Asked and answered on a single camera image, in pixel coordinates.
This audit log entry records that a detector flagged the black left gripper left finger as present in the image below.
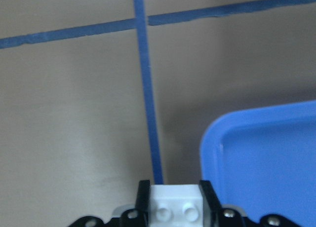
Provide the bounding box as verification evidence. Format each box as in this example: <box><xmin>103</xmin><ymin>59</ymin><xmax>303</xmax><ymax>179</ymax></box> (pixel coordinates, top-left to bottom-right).
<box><xmin>135</xmin><ymin>180</ymin><xmax>151</xmax><ymax>227</ymax></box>

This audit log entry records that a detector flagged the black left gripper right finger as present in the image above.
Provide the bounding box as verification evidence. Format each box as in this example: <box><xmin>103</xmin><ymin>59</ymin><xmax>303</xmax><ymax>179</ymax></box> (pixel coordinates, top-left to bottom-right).
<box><xmin>198</xmin><ymin>180</ymin><xmax>222</xmax><ymax>227</ymax></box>

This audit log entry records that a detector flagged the white block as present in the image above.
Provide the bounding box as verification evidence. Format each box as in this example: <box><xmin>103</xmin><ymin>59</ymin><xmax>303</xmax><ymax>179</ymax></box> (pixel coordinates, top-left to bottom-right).
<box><xmin>148</xmin><ymin>185</ymin><xmax>203</xmax><ymax>227</ymax></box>

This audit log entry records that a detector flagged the blue plastic tray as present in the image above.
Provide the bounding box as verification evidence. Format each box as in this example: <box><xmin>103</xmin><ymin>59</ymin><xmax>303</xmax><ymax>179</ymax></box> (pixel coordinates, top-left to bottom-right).
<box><xmin>200</xmin><ymin>101</ymin><xmax>316</xmax><ymax>227</ymax></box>

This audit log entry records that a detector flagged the brown paper table cover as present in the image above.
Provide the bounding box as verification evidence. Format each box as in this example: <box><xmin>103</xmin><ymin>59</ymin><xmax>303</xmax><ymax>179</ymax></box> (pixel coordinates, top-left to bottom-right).
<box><xmin>0</xmin><ymin>0</ymin><xmax>316</xmax><ymax>227</ymax></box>

